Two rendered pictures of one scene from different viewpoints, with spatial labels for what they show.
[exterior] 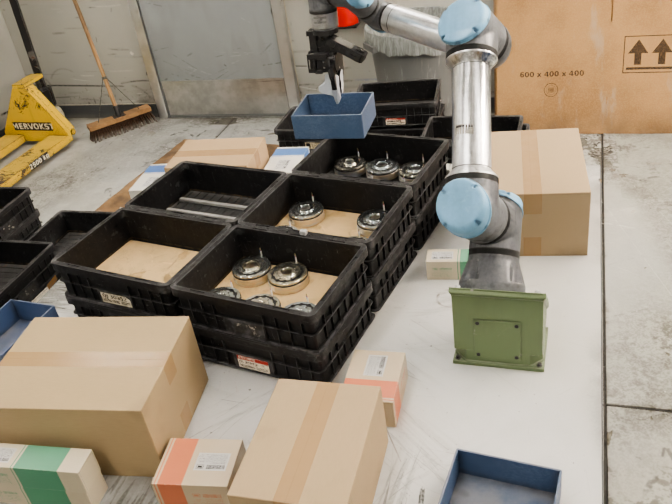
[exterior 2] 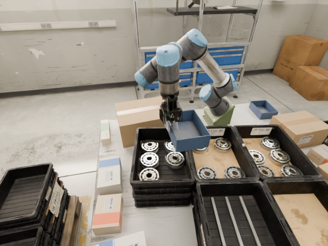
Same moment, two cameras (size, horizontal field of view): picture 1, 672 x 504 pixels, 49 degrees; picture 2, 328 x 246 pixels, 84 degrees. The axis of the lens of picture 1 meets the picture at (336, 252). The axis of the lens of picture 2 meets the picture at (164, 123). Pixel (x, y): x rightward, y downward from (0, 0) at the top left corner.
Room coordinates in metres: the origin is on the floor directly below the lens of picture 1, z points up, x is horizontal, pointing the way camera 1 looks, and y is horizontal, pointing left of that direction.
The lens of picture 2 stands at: (2.37, 0.43, 1.64)
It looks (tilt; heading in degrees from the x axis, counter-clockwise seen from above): 38 degrees down; 237
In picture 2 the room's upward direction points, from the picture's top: straight up
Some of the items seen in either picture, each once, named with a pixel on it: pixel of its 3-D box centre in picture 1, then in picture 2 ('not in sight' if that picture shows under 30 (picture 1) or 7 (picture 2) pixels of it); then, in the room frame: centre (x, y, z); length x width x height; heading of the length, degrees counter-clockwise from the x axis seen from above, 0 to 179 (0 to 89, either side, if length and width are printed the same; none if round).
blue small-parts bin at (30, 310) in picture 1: (11, 335); not in sight; (1.55, 0.86, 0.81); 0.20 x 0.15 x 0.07; 154
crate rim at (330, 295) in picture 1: (270, 269); (271, 149); (1.50, 0.16, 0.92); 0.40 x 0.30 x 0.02; 58
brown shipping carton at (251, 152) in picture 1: (220, 172); not in sight; (2.37, 0.36, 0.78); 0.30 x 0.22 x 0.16; 74
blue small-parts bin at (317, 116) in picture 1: (334, 115); (185, 129); (1.93, -0.06, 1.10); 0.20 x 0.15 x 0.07; 70
